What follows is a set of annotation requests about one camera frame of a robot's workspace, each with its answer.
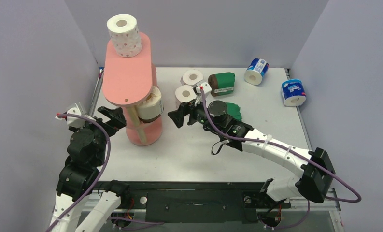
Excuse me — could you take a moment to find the white dotted toilet roll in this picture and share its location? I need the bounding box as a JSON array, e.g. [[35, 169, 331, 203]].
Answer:
[[180, 69, 204, 87], [175, 85, 197, 109], [106, 14, 142, 58]]

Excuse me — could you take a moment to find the pink three-tier wooden shelf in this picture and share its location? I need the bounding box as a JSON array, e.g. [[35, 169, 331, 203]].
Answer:
[[102, 32, 162, 146]]

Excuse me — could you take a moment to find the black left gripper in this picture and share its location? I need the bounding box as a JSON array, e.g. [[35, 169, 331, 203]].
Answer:
[[71, 106, 126, 165]]

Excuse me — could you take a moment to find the blue Tempo packaged roll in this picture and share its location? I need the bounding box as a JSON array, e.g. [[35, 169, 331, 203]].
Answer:
[[281, 79, 307, 107]]

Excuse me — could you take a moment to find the blue white packaged roll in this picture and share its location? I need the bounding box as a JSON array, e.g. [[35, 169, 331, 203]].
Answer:
[[244, 58, 270, 86]]

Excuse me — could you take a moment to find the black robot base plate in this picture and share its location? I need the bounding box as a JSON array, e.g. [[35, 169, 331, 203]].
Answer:
[[92, 181, 291, 225]]

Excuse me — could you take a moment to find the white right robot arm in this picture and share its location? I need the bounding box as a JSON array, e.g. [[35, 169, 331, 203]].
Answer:
[[168, 100, 334, 206]]

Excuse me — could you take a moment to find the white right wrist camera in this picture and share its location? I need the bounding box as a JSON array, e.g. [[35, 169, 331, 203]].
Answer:
[[194, 82, 212, 106]]

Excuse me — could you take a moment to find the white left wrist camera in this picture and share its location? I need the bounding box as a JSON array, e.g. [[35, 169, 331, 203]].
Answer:
[[55, 102, 88, 129]]

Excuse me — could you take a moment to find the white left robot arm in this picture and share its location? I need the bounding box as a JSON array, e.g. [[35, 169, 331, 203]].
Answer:
[[47, 106, 132, 232]]

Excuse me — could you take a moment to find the cream brown paper roll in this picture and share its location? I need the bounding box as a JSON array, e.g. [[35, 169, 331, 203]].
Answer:
[[136, 86, 164, 123]]

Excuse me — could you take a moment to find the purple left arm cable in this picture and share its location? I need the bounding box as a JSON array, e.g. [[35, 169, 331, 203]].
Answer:
[[45, 114, 165, 232]]

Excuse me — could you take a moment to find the green brown wrapped roll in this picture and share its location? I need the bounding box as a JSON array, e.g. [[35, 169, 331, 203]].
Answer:
[[208, 72, 235, 97], [226, 102, 242, 121]]

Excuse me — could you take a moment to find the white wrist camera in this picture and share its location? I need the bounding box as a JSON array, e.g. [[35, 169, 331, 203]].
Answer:
[[194, 82, 212, 106], [55, 102, 88, 129]]

